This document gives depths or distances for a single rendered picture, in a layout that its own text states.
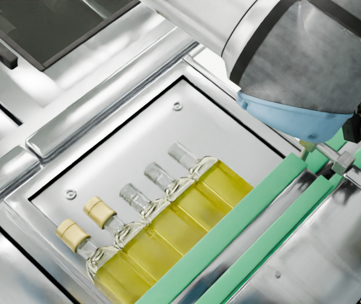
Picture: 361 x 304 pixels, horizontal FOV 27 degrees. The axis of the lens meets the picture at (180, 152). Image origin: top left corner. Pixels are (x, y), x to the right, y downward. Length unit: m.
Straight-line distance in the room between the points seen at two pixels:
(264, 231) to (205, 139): 0.42
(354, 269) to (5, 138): 0.72
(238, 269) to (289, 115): 0.30
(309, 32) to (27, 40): 0.92
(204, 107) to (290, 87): 0.69
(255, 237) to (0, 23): 0.83
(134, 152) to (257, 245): 0.44
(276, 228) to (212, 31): 0.35
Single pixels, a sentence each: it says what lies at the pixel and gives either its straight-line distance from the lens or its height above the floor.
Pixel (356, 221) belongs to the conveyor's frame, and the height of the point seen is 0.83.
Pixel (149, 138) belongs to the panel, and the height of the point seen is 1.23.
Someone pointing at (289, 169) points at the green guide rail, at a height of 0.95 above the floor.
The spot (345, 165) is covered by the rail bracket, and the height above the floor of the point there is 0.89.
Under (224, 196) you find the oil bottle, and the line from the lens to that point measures 1.20.
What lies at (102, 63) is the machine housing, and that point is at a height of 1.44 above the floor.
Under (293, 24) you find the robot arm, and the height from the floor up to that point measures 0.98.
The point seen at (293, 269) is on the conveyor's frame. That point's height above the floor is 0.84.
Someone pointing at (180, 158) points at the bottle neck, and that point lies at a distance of 1.25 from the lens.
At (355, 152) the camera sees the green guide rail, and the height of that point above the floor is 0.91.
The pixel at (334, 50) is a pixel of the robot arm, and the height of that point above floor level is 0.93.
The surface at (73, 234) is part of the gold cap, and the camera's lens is 1.16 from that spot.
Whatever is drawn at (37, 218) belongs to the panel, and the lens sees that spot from 1.33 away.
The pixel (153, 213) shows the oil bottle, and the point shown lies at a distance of 1.17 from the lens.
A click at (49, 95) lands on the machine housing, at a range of 1.53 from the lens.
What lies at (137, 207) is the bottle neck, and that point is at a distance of 1.20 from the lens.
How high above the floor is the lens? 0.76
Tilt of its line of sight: 17 degrees up
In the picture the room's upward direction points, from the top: 50 degrees counter-clockwise
